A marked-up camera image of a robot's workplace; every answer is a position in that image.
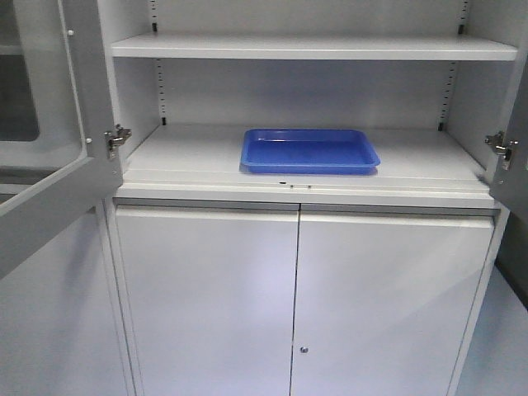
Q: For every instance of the right metal door hinge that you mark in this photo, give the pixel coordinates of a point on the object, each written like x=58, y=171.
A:
x=502, y=147

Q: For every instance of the left glass cabinet door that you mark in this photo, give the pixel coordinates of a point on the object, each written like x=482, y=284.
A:
x=56, y=118

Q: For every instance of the upper cabinet shelf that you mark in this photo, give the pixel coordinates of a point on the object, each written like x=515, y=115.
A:
x=173, y=46

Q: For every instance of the lower right cabinet door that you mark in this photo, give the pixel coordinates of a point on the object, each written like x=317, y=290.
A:
x=384, y=299

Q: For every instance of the grey metal cabinet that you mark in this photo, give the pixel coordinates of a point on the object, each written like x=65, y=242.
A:
x=427, y=120

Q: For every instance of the left metal door hinge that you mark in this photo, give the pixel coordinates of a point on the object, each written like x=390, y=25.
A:
x=116, y=138

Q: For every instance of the metal door hinge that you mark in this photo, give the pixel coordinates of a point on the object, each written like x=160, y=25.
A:
x=502, y=147
x=116, y=138

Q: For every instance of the blue plastic tray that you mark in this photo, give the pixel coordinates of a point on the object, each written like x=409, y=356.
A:
x=308, y=151

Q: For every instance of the right cabinet door edge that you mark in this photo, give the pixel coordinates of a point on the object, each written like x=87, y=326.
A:
x=510, y=187

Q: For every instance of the lower left cabinet door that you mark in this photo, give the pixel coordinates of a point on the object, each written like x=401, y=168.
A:
x=211, y=294

